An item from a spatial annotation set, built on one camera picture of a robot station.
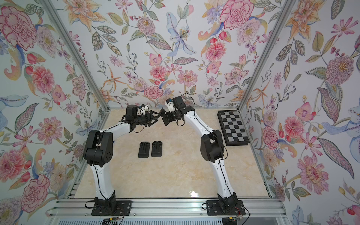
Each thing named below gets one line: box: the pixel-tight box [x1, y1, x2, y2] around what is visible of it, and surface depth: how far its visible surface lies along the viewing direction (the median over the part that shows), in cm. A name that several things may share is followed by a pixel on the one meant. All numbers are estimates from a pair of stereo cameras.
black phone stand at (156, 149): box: [150, 140, 163, 158], surface depth 97 cm
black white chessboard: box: [217, 110, 250, 147], surface depth 109 cm
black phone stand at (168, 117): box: [158, 107, 178, 127], surface depth 89 cm
